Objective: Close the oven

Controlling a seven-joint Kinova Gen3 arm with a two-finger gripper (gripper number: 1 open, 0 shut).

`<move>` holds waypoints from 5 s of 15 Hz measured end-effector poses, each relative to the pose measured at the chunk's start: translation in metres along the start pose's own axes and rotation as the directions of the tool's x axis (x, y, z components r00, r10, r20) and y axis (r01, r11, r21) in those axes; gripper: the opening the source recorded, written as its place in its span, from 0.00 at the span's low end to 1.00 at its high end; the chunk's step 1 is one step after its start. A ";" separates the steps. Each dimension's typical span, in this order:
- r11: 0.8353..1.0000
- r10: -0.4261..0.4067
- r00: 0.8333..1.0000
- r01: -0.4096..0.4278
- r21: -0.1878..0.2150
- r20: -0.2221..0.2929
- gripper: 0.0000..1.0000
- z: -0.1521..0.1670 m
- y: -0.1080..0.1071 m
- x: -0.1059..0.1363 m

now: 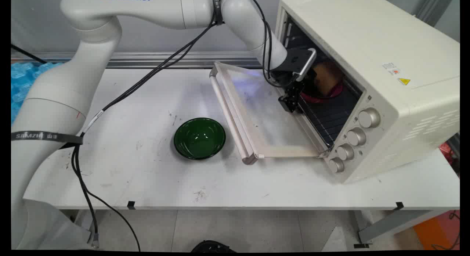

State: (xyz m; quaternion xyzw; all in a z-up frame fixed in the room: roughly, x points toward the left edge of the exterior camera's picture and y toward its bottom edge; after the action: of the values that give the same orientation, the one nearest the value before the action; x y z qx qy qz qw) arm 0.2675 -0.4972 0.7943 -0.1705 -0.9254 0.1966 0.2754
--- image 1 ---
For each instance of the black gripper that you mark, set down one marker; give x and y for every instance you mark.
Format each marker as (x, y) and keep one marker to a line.
(284, 79)

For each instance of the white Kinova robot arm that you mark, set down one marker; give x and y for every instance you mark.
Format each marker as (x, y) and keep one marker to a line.
(55, 101)

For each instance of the red bowl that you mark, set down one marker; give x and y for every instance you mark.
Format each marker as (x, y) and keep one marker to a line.
(325, 97)

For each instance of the cream glass oven door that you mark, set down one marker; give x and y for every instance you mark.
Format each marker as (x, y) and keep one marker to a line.
(264, 116)

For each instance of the brown bread slice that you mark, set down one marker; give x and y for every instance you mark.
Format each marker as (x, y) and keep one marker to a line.
(328, 78)

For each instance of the large silver oven knob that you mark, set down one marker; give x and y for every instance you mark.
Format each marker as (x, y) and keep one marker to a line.
(369, 118)

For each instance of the cream toaster oven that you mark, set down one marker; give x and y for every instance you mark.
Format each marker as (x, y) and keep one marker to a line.
(367, 46)

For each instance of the dark green bowl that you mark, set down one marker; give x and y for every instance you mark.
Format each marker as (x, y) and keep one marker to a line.
(199, 138)

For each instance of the white label sticker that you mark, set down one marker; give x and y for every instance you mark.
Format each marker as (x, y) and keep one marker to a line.
(391, 68)

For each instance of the yellow warning sticker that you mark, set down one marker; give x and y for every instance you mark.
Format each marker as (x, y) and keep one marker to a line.
(404, 81)

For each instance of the black tape piece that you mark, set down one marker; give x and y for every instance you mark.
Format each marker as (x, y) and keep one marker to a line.
(400, 205)
(131, 204)

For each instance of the grey metal table leg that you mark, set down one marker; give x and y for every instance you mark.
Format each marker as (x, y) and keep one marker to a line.
(396, 223)

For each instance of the red object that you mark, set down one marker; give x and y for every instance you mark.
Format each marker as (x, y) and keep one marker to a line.
(446, 153)

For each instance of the black round floor object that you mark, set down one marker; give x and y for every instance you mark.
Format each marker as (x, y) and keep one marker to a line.
(213, 247)

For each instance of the orange floor mat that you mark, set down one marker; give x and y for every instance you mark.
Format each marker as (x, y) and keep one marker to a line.
(437, 232)

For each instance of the white table leg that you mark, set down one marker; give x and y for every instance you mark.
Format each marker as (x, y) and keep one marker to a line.
(82, 217)

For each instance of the blue bubble wrap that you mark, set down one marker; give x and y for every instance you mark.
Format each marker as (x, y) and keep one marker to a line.
(22, 79)

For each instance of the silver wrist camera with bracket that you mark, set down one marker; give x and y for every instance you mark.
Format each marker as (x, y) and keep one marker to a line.
(302, 61)

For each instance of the aluminium rail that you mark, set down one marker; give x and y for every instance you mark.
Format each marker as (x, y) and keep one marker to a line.
(147, 59)

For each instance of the grey vertical post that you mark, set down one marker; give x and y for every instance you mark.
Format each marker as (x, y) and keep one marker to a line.
(433, 10)

